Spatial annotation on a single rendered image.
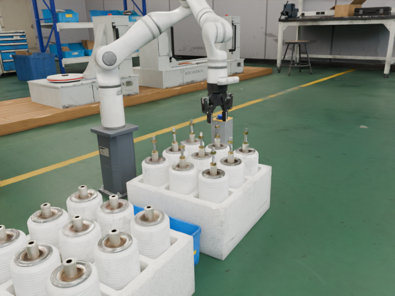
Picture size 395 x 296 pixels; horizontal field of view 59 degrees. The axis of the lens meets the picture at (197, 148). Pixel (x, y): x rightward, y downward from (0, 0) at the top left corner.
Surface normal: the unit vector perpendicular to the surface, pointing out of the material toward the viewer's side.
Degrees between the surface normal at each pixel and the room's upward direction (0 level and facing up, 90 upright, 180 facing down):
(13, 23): 90
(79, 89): 90
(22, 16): 90
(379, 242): 0
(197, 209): 90
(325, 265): 0
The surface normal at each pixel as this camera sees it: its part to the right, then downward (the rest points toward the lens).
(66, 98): 0.76, 0.20
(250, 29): -0.65, 0.27
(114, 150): 0.07, 0.32
